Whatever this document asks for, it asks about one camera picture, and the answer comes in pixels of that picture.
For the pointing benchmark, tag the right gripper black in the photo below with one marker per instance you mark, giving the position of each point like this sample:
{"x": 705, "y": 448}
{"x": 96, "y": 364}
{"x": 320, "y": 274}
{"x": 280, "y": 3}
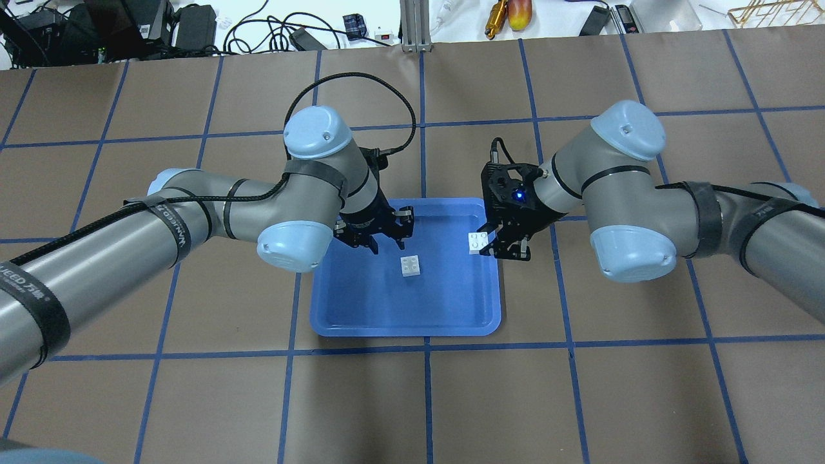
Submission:
{"x": 523, "y": 221}

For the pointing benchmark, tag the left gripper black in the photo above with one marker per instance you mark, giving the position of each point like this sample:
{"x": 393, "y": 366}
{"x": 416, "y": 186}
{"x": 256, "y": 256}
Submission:
{"x": 365, "y": 217}

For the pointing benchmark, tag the white block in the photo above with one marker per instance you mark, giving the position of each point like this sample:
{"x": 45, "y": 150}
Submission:
{"x": 410, "y": 266}
{"x": 478, "y": 243}

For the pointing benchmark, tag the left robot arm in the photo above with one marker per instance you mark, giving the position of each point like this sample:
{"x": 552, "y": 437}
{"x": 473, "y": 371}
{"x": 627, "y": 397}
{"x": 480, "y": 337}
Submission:
{"x": 329, "y": 190}

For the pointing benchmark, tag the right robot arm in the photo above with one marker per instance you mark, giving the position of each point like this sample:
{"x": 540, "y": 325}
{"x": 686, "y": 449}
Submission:
{"x": 639, "y": 230}

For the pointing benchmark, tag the blue plastic tray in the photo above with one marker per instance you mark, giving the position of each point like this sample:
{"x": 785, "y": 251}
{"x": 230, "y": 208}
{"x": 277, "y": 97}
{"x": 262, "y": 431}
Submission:
{"x": 358, "y": 294}

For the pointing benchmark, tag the small black box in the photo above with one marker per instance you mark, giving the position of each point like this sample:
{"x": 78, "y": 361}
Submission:
{"x": 355, "y": 27}

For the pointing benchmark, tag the black power adapter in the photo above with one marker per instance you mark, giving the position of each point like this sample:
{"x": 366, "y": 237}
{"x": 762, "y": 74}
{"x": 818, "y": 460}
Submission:
{"x": 302, "y": 40}

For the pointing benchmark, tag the toy mango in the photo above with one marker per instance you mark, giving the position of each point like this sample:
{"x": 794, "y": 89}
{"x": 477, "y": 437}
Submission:
{"x": 520, "y": 14}

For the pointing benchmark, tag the black power brick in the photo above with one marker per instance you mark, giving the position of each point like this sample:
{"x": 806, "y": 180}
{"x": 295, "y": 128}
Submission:
{"x": 595, "y": 21}

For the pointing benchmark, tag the clear plastic container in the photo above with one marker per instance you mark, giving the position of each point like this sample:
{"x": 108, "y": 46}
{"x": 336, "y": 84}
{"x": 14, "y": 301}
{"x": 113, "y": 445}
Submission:
{"x": 665, "y": 16}

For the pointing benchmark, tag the aluminium frame post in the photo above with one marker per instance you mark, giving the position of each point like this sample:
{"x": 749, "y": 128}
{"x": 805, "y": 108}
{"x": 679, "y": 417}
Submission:
{"x": 415, "y": 33}

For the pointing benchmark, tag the gold wire rack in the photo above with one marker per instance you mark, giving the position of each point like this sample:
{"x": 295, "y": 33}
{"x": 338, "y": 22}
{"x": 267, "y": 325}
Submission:
{"x": 764, "y": 14}

